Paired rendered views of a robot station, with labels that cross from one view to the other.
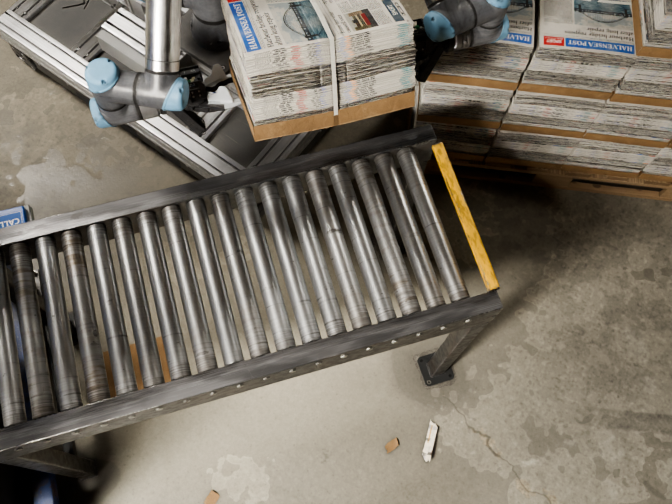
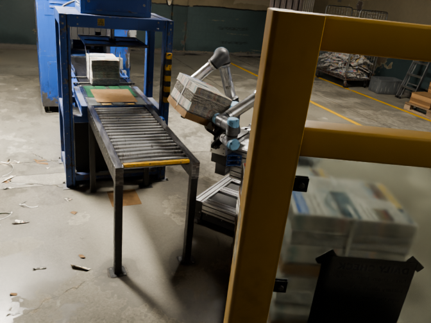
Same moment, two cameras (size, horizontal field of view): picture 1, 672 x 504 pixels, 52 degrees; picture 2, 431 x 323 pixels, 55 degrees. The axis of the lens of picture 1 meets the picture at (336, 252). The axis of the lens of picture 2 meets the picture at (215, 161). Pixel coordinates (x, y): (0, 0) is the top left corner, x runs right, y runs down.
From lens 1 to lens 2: 2.96 m
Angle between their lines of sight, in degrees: 67
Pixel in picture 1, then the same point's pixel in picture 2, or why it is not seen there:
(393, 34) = (194, 87)
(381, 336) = (108, 149)
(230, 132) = (225, 197)
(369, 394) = (108, 250)
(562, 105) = not seen: hidden behind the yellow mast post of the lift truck
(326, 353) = (104, 141)
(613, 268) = not seen: outside the picture
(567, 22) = not seen: hidden behind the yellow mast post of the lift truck
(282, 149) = (219, 206)
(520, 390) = (99, 302)
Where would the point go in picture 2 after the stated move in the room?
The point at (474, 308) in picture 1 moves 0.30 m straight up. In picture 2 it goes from (116, 163) to (116, 116)
